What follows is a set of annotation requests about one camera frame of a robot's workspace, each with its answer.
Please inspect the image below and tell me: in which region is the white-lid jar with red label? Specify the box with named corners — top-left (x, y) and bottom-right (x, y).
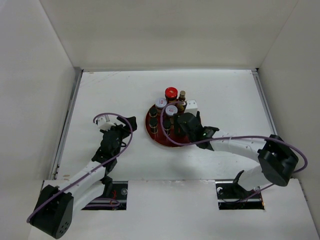
top-left (154, 97), bottom-right (167, 116)

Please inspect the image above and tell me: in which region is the beige-cap dark sauce bottle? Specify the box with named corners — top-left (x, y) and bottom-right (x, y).
top-left (177, 90), bottom-right (187, 112)

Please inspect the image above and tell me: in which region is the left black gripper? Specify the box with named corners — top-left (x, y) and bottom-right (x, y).
top-left (100, 116), bottom-right (136, 158)

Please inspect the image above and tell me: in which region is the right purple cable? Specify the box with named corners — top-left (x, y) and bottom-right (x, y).
top-left (159, 104), bottom-right (309, 202)

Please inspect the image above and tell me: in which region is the purple cable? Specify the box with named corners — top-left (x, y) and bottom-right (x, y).
top-left (159, 104), bottom-right (309, 202)
top-left (25, 112), bottom-right (134, 224)

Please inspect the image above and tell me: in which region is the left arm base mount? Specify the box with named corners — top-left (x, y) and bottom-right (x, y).
top-left (82, 181), bottom-right (129, 211)

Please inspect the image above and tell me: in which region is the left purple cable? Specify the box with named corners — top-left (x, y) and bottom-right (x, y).
top-left (25, 112), bottom-right (134, 224)

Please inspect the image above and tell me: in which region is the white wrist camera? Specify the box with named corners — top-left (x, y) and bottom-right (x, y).
top-left (184, 99), bottom-right (198, 117)
top-left (95, 114), bottom-right (116, 131)

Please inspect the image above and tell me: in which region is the red-lid sauce jar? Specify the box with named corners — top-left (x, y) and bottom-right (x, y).
top-left (164, 86), bottom-right (178, 104)

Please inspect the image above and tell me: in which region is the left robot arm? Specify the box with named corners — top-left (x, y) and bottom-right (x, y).
top-left (26, 114), bottom-right (138, 239)

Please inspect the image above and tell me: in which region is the round red tray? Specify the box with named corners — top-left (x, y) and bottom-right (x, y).
top-left (145, 104), bottom-right (190, 148)

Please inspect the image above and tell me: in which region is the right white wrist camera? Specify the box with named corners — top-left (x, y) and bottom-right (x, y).
top-left (184, 99), bottom-right (198, 117)

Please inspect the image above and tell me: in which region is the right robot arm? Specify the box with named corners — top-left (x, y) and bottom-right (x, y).
top-left (174, 112), bottom-right (299, 198)

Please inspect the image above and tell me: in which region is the small black-cap spice bottle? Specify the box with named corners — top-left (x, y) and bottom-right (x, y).
top-left (148, 107), bottom-right (158, 118)

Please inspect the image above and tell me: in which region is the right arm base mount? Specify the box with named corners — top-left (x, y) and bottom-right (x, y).
top-left (215, 170), bottom-right (265, 210)

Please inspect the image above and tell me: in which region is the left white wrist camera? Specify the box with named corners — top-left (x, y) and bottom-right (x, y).
top-left (95, 114), bottom-right (116, 131)

